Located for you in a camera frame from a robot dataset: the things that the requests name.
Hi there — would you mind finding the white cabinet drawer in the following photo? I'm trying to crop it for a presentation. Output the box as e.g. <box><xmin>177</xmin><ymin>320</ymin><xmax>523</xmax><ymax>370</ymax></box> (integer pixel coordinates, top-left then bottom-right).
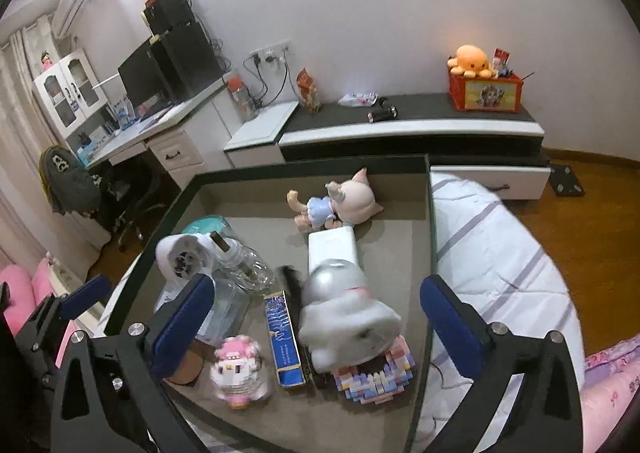
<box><xmin>430</xmin><ymin>164</ymin><xmax>552</xmax><ymax>201</ymax></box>

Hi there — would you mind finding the grey cat toy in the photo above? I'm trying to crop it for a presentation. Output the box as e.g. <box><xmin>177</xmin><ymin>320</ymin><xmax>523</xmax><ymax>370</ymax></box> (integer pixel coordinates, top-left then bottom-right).
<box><xmin>297</xmin><ymin>258</ymin><xmax>403</xmax><ymax>374</ymax></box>

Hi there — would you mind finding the black office chair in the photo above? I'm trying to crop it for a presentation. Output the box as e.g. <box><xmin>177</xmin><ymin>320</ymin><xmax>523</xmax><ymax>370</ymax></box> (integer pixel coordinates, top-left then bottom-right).
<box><xmin>90</xmin><ymin>166</ymin><xmax>166</xmax><ymax>254</ymax></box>

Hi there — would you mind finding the beige curtain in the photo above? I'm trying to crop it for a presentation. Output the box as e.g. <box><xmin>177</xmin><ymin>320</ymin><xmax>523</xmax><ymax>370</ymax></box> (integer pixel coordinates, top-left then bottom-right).
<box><xmin>0</xmin><ymin>13</ymin><xmax>66</xmax><ymax>264</ymax></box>

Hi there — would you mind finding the white wall socket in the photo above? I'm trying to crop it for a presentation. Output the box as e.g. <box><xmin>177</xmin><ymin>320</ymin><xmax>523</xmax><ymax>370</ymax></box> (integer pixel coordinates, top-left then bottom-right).
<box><xmin>248</xmin><ymin>38</ymin><xmax>292</xmax><ymax>61</ymax></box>

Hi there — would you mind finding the black power cable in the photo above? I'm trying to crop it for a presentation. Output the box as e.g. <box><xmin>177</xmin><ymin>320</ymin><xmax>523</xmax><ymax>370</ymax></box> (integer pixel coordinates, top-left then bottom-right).
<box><xmin>267</xmin><ymin>58</ymin><xmax>292</xmax><ymax>106</ymax></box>
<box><xmin>243</xmin><ymin>56</ymin><xmax>268</xmax><ymax>109</ymax></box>

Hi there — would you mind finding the pink floral blanket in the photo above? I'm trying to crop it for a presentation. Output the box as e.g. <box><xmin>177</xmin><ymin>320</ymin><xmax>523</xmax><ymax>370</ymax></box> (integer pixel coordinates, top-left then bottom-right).
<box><xmin>582</xmin><ymin>333</ymin><xmax>640</xmax><ymax>453</ymax></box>

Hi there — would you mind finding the white glass-door cabinet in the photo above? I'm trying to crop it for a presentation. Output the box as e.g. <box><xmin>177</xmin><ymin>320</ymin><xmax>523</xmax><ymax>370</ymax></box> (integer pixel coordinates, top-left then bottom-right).
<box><xmin>32</xmin><ymin>49</ymin><xmax>110</xmax><ymax>144</ymax></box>

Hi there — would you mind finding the pink and white robot toy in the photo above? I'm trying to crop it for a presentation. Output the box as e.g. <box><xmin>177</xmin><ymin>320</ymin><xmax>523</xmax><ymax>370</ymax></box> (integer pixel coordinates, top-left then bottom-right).
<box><xmin>207</xmin><ymin>334</ymin><xmax>273</xmax><ymax>414</ymax></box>

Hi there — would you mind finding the clear plastic jar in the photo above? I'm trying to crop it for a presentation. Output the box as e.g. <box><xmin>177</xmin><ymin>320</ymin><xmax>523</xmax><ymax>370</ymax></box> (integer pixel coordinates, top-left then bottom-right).
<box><xmin>155</xmin><ymin>278</ymin><xmax>251</xmax><ymax>346</ymax></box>

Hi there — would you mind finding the dark green storage box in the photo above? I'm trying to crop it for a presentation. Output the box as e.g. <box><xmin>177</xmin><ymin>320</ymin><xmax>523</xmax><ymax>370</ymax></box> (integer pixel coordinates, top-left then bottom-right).
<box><xmin>100</xmin><ymin>153</ymin><xmax>441</xmax><ymax>453</ymax></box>

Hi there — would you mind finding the crumpled white plastic bag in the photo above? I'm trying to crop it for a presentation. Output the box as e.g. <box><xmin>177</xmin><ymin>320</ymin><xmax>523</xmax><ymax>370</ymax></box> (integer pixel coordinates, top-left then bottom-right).
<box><xmin>337</xmin><ymin>90</ymin><xmax>379</xmax><ymax>107</ymax></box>

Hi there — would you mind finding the teal round container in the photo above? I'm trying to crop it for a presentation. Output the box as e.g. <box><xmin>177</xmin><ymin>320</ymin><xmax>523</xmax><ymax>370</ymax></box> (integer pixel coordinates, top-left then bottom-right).
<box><xmin>181</xmin><ymin>216</ymin><xmax>232</xmax><ymax>241</ymax></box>

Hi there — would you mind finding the clear bottle with red cap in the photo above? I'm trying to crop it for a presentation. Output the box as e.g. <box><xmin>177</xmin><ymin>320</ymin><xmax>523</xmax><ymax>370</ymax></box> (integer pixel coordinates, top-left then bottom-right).
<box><xmin>227</xmin><ymin>76</ymin><xmax>258</xmax><ymax>123</ymax></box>

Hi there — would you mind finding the black and white TV cabinet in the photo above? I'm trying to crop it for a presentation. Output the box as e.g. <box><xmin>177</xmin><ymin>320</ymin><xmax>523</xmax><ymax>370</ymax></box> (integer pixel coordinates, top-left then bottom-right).
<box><xmin>277</xmin><ymin>93</ymin><xmax>551</xmax><ymax>169</ymax></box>

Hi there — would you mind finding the black box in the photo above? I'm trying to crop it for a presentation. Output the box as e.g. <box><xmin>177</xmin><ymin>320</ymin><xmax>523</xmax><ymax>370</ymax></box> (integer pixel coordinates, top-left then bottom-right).
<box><xmin>142</xmin><ymin>0</ymin><xmax>193</xmax><ymax>34</ymax></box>

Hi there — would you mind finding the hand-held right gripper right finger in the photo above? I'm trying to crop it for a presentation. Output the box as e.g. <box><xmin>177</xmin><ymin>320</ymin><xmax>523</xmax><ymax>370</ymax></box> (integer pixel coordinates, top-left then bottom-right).
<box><xmin>419</xmin><ymin>274</ymin><xmax>586</xmax><ymax>453</ymax></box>

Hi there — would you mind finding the black computer monitor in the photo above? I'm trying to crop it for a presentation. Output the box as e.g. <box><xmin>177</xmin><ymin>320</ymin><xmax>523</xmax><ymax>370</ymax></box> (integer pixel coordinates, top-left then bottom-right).
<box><xmin>118</xmin><ymin>39</ymin><xmax>166</xmax><ymax>106</ymax></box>

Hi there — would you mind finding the black computer tower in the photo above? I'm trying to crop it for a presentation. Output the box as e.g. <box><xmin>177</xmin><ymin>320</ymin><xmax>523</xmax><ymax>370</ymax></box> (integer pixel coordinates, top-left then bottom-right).
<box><xmin>150</xmin><ymin>20</ymin><xmax>223</xmax><ymax>101</ymax></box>

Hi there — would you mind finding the glass bottle with cork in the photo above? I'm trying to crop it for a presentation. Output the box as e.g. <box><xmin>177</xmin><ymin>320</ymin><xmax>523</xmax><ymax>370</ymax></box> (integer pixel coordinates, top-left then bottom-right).
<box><xmin>209</xmin><ymin>230</ymin><xmax>277</xmax><ymax>295</ymax></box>

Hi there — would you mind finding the white mini fan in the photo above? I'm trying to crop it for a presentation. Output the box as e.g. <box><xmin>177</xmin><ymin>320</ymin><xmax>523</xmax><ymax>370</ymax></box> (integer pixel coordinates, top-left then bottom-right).
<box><xmin>155</xmin><ymin>231</ymin><xmax>221</xmax><ymax>294</ymax></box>

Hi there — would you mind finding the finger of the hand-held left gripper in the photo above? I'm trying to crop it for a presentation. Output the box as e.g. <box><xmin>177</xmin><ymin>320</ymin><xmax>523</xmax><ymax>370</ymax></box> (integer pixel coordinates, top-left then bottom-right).
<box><xmin>25</xmin><ymin>275</ymin><xmax>112</xmax><ymax>334</ymax></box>

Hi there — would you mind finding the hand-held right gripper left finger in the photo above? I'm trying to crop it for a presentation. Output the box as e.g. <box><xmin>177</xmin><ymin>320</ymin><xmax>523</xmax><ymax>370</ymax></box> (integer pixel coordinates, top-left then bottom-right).
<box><xmin>50</xmin><ymin>274</ymin><xmax>216</xmax><ymax>453</ymax></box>

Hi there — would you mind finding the red storage box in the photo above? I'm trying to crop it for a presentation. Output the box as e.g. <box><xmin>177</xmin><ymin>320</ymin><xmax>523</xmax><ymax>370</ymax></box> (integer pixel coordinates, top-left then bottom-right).
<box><xmin>448</xmin><ymin>70</ymin><xmax>526</xmax><ymax>113</ymax></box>

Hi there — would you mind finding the blue and white carton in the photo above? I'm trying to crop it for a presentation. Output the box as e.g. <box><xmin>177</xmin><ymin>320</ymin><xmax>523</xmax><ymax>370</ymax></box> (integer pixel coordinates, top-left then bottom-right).
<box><xmin>114</xmin><ymin>98</ymin><xmax>138</xmax><ymax>130</ymax></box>

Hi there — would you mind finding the pastel building block toy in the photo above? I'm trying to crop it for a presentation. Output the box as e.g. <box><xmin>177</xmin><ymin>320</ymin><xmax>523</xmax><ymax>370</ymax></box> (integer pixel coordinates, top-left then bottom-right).
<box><xmin>332</xmin><ymin>335</ymin><xmax>417</xmax><ymax>406</ymax></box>

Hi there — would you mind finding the orange octopus plush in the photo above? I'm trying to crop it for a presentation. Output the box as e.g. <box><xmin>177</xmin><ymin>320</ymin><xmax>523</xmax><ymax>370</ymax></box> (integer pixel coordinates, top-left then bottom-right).
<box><xmin>446</xmin><ymin>44</ymin><xmax>493</xmax><ymax>79</ymax></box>

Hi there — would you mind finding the white striped bed sheet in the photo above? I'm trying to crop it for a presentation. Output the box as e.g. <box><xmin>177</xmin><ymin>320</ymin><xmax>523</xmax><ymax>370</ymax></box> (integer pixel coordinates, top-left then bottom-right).
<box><xmin>95</xmin><ymin>172</ymin><xmax>586</xmax><ymax>453</ymax></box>

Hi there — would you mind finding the long blue box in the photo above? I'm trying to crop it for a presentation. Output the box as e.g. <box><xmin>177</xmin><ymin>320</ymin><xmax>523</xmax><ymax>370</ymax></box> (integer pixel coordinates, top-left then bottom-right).
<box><xmin>263</xmin><ymin>289</ymin><xmax>307</xmax><ymax>389</ymax></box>

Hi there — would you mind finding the pink pig doll blue dress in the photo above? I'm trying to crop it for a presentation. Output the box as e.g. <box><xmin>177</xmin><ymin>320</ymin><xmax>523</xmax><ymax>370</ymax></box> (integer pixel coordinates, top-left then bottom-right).
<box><xmin>286</xmin><ymin>168</ymin><xmax>386</xmax><ymax>234</ymax></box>

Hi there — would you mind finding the white side cabinet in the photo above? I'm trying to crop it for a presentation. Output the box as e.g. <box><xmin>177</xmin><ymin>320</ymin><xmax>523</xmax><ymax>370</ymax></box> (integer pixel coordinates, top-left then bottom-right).
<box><xmin>223</xmin><ymin>100</ymin><xmax>300</xmax><ymax>169</ymax></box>

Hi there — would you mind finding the white desk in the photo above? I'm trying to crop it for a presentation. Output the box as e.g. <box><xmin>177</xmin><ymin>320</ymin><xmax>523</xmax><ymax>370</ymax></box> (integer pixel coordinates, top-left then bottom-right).
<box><xmin>82</xmin><ymin>83</ymin><xmax>236</xmax><ymax>194</ymax></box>

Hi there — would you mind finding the white power bank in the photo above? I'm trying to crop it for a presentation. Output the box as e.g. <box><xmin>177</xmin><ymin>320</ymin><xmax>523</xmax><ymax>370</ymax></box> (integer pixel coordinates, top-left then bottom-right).
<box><xmin>307</xmin><ymin>226</ymin><xmax>362</xmax><ymax>279</ymax></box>

